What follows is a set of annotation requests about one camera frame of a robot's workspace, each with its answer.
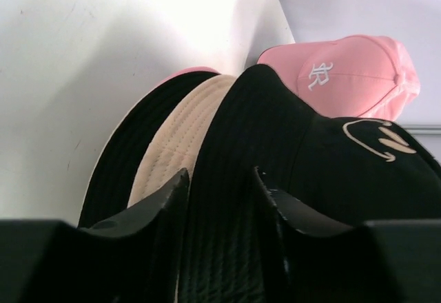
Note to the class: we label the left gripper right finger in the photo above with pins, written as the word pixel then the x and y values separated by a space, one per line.
pixel 308 257

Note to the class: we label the black cap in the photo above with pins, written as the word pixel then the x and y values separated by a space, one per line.
pixel 349 169

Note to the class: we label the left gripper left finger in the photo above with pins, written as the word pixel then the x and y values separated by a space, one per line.
pixel 132 256

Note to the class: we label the black hat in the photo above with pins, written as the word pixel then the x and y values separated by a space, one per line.
pixel 111 181

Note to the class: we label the beige bucket hat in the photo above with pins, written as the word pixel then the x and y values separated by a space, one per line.
pixel 178 140

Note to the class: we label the right frame post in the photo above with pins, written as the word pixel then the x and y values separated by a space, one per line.
pixel 423 130

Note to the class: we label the light pink hat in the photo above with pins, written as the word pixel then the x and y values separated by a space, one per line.
pixel 356 76

